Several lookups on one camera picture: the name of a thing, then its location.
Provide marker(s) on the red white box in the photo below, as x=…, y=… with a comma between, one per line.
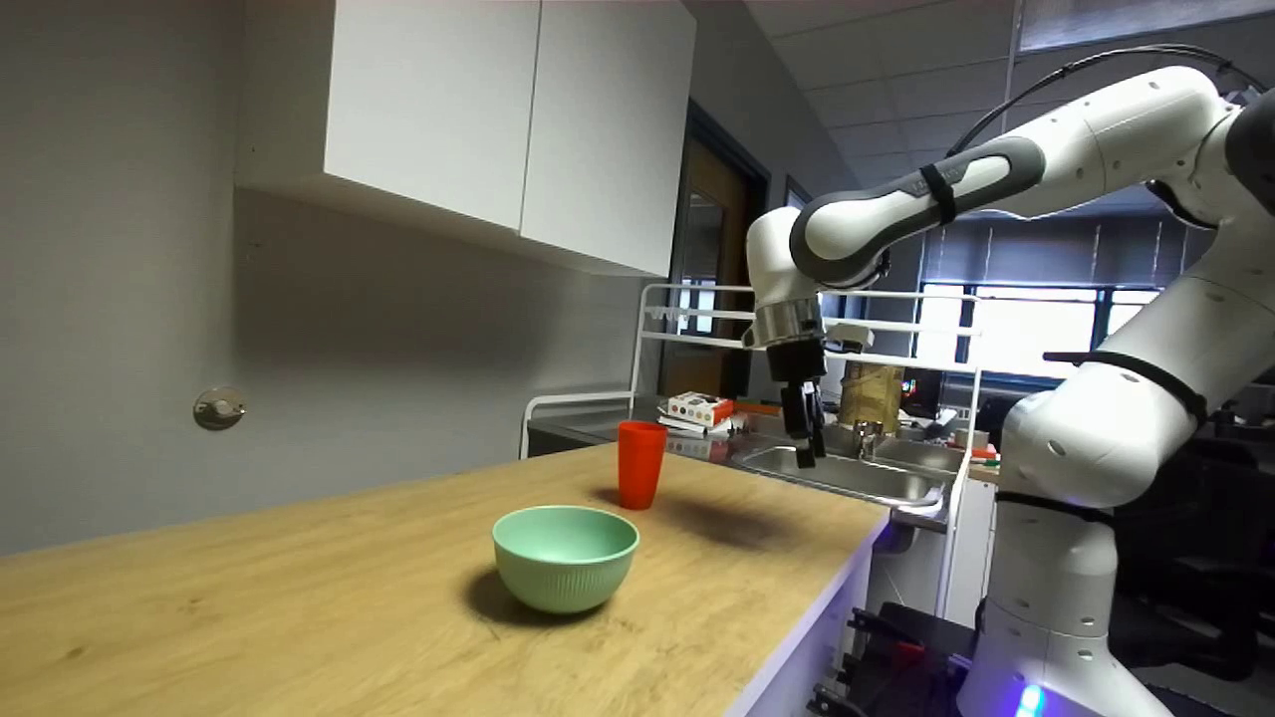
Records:
x=697, y=408

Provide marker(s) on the round wall knob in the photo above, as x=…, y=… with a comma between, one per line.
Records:
x=220, y=408

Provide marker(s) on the mint green bowl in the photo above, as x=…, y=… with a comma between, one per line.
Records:
x=564, y=560

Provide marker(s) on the white wall cabinet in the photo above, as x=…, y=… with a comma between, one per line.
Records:
x=556, y=122

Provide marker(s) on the brown paper bag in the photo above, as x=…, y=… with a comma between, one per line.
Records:
x=870, y=398

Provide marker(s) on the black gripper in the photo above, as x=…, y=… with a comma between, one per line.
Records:
x=799, y=362

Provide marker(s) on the orange plastic cup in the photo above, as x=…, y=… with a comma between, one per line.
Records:
x=639, y=463

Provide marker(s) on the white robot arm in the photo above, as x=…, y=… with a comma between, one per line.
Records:
x=1091, y=446

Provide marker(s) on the brown wooden door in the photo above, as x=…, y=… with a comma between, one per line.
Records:
x=721, y=195

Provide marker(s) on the white metal rack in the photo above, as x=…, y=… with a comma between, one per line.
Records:
x=935, y=435

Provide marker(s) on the stainless steel sink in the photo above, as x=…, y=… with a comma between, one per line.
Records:
x=880, y=483

